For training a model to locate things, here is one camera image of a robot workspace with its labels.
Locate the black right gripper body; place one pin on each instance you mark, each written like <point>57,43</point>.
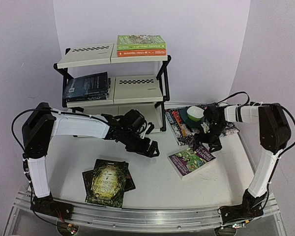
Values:
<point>207,139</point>

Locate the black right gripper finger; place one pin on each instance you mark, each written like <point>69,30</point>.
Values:
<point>197,141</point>
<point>215,145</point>

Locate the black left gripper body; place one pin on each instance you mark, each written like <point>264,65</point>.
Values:
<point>133,145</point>

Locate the purple 117-Storey Treehouse book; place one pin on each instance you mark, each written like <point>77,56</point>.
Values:
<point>187,162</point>

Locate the dark blue Nineteen Eighty-Four book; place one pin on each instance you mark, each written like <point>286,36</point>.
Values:
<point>84,86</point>

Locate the black Moon and Sixpence book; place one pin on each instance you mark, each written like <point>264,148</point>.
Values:
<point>104,86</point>

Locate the orange 78-Storey Treehouse book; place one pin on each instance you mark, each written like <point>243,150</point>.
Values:
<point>147,52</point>

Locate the green 65-Storey Treehouse book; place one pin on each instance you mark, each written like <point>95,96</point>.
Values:
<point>140,42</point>

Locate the floral Little Women book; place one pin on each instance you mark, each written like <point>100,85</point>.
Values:
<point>87,98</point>

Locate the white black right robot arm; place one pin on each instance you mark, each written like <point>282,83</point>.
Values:
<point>274,133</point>

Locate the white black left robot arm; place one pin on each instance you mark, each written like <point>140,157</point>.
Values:
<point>45,123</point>

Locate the patterned fabric placemat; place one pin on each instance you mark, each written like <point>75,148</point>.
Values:
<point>182,132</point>

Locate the green white bowl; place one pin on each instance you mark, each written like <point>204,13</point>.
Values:
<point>195,113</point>

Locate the teal plate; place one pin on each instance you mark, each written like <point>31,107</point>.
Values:
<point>193,124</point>

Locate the dark red black book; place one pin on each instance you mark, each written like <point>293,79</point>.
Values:
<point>87,177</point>

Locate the beige three-tier shelf rack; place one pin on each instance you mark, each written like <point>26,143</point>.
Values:
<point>147,93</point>

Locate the green Alice in Wonderland book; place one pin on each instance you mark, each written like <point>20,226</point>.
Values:
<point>107,183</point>

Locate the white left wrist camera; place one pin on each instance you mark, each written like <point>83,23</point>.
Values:
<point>147,130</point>

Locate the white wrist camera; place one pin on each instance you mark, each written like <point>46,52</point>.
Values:
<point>205,127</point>
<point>147,130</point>

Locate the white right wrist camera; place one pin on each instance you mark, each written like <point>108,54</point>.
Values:
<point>205,127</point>

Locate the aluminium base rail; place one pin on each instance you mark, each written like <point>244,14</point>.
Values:
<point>21,220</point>

